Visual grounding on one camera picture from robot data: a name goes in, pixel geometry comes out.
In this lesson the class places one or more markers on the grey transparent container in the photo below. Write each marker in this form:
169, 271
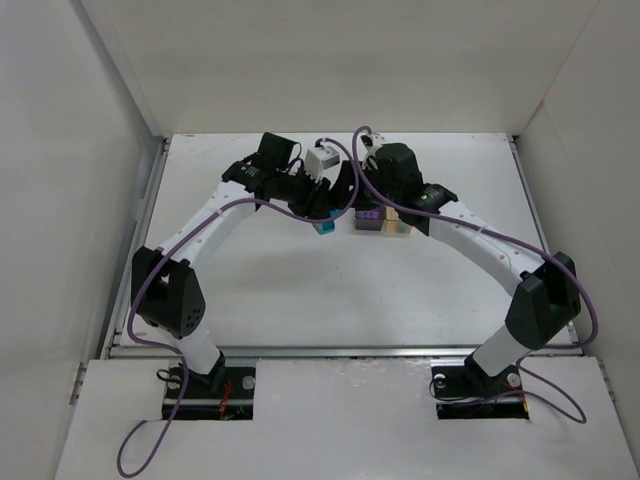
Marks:
365, 226

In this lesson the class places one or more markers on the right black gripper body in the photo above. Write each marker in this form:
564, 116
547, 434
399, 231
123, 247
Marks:
381, 174

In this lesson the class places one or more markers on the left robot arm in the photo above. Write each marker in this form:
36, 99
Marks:
166, 292

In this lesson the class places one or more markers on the aluminium rail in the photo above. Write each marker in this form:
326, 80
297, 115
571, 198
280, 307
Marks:
129, 352

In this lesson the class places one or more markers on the purple printed lego brick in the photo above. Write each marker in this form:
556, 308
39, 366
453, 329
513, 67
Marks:
372, 215

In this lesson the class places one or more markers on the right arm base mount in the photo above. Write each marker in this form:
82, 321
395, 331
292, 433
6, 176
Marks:
463, 394

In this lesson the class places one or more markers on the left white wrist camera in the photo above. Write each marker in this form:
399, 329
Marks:
319, 159

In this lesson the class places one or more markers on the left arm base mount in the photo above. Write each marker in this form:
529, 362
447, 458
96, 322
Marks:
227, 396

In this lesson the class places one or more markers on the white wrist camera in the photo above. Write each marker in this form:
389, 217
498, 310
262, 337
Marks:
372, 143
319, 159

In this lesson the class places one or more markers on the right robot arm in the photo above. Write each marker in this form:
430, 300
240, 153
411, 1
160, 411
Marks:
544, 290

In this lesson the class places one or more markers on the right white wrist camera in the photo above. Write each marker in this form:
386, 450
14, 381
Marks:
372, 143

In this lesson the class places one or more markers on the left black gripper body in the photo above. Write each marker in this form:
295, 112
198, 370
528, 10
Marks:
316, 198

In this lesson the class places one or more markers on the orange transparent container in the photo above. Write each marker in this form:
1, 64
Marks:
392, 224

